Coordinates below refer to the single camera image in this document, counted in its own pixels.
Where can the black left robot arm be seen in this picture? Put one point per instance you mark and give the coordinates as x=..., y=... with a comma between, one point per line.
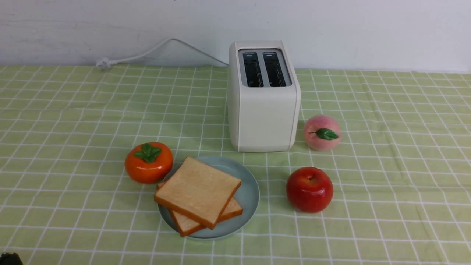
x=10, y=259

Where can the green checked tablecloth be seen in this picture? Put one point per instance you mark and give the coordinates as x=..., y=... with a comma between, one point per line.
x=401, y=173

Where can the white two-slot toaster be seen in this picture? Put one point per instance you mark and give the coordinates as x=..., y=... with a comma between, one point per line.
x=263, y=97

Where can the pink peach with leaf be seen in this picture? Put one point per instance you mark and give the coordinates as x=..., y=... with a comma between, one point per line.
x=322, y=132

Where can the toast slice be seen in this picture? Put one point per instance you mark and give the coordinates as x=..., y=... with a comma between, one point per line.
x=195, y=205
x=193, y=170

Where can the orange persimmon with green calyx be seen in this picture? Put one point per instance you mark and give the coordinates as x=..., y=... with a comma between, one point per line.
x=149, y=162

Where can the red apple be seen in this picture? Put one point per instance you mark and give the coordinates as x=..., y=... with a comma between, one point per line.
x=309, y=189

